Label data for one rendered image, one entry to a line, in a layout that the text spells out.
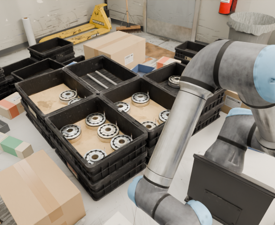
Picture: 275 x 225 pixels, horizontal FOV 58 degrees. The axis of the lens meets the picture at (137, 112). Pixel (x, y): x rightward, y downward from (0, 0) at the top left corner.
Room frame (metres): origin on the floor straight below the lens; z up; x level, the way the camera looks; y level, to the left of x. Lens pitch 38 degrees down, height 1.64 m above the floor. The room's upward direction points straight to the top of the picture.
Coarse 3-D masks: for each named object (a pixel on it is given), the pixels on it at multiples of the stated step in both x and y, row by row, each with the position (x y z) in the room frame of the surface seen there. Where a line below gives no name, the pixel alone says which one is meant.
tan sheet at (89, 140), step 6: (84, 120) 0.99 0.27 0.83; (84, 126) 0.94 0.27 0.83; (84, 132) 0.90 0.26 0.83; (90, 132) 0.90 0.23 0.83; (96, 132) 0.90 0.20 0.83; (120, 132) 0.90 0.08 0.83; (84, 138) 0.85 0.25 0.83; (90, 138) 0.85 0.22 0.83; (96, 138) 0.85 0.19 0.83; (72, 144) 0.82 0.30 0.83; (78, 144) 0.82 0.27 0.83; (84, 144) 0.81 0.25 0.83; (90, 144) 0.81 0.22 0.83; (96, 144) 0.81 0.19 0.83; (102, 144) 0.81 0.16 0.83; (108, 144) 0.81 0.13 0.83; (78, 150) 0.78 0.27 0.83; (84, 150) 0.78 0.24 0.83; (108, 150) 0.77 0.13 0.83
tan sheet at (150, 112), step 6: (126, 102) 1.15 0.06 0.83; (150, 102) 1.15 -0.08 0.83; (132, 108) 1.09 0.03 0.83; (138, 108) 1.09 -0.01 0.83; (144, 108) 1.09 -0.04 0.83; (150, 108) 1.09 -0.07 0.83; (156, 108) 1.09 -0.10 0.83; (162, 108) 1.09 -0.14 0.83; (132, 114) 1.04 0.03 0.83; (138, 114) 1.04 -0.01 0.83; (144, 114) 1.04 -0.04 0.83; (150, 114) 1.04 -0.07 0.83; (156, 114) 1.04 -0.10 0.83; (138, 120) 0.99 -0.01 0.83; (144, 120) 0.99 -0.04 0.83; (150, 120) 0.99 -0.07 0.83; (156, 120) 0.99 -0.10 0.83
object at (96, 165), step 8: (96, 96) 1.06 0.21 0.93; (56, 112) 0.93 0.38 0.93; (120, 112) 0.92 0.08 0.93; (48, 120) 0.87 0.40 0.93; (128, 120) 0.87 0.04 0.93; (56, 128) 0.81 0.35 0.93; (144, 136) 0.76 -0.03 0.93; (64, 144) 0.74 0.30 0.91; (128, 144) 0.71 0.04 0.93; (136, 144) 0.73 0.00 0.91; (72, 152) 0.68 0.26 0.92; (112, 152) 0.67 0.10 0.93; (120, 152) 0.68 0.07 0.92; (80, 160) 0.63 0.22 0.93; (104, 160) 0.63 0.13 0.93; (88, 168) 0.60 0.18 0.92; (96, 168) 0.60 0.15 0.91
